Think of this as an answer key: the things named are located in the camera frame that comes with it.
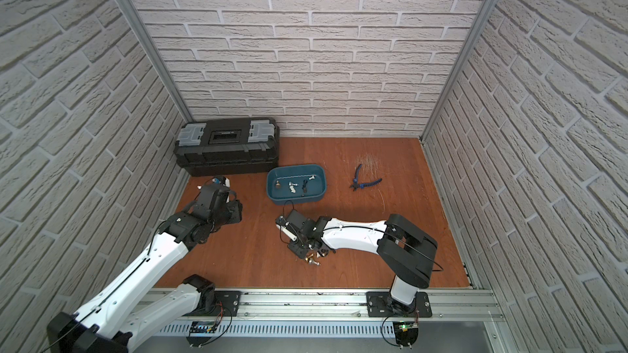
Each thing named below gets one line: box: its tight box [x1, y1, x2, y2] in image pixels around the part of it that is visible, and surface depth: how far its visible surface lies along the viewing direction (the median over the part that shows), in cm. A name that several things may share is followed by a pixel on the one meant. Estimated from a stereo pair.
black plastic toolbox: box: [174, 116, 280, 178], surface depth 97 cm
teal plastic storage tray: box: [266, 164, 328, 206], surface depth 102 cm
